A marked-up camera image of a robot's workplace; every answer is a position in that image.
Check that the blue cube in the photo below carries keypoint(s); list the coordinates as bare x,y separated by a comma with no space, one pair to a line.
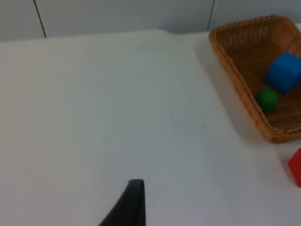
284,73

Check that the green ball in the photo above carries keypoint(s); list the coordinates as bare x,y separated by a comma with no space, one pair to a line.
266,100

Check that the pale brown wicker basket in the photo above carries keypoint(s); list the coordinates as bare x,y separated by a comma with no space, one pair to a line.
247,54

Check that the red cube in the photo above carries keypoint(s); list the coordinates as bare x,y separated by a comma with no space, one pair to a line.
296,168

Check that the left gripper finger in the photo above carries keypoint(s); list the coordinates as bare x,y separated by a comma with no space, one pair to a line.
131,207

